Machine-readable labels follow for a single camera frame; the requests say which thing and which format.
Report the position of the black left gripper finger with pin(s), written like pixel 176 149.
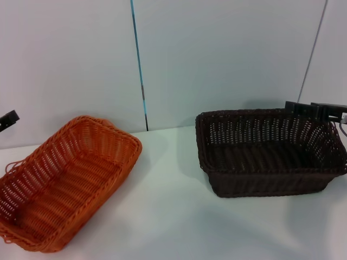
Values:
pixel 9 120

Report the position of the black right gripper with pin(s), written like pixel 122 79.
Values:
pixel 340 116

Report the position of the orange woven plastic basket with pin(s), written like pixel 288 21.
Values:
pixel 67 184

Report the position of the dark brown woven basket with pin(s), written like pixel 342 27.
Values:
pixel 257 184

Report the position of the gray wall seam strip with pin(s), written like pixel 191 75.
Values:
pixel 312 54

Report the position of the blue wall seam strip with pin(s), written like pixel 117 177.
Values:
pixel 138 54

